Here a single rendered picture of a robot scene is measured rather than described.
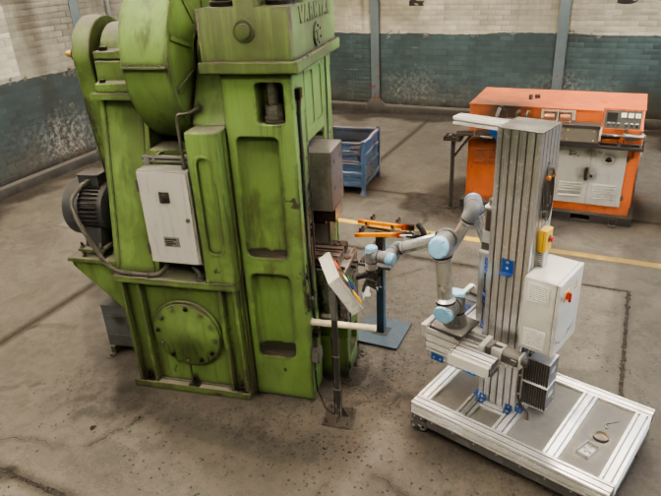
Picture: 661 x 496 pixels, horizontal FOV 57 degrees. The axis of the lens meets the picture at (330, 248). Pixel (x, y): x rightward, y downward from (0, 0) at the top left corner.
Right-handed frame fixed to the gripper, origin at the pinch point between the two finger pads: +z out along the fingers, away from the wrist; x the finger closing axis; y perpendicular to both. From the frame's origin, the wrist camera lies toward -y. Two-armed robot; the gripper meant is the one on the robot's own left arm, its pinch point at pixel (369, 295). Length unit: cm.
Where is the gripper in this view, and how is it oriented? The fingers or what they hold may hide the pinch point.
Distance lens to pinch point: 388.7
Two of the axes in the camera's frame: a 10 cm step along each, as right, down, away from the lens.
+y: 7.6, 2.6, -6.0
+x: 6.5, -3.7, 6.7
